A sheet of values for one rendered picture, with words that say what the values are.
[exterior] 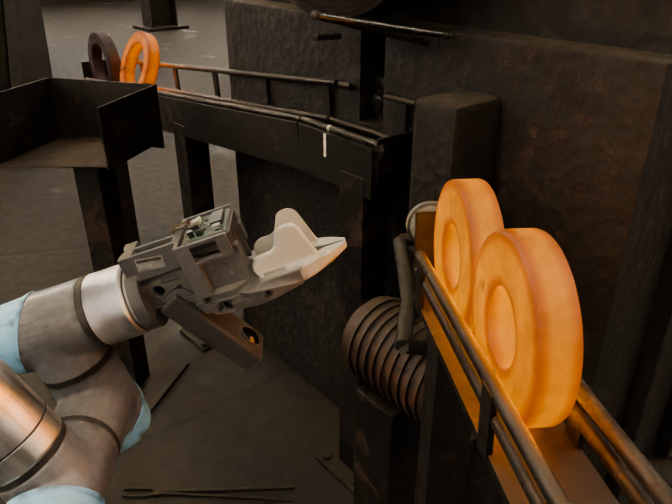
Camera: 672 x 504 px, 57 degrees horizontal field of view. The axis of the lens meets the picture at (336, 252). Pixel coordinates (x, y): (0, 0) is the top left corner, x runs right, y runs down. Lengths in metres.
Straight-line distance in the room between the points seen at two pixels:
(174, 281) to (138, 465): 0.86
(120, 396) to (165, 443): 0.78
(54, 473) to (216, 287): 0.21
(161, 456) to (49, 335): 0.82
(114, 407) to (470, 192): 0.41
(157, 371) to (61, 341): 1.02
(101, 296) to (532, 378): 0.40
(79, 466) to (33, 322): 0.15
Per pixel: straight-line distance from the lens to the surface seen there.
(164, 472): 1.42
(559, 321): 0.44
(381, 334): 0.85
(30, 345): 0.68
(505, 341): 0.54
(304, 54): 1.24
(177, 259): 0.59
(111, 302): 0.63
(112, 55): 1.93
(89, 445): 0.64
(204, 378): 1.63
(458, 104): 0.85
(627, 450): 0.45
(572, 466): 0.51
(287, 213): 0.62
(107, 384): 0.70
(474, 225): 0.58
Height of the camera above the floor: 1.00
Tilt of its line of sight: 27 degrees down
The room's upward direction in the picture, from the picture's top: straight up
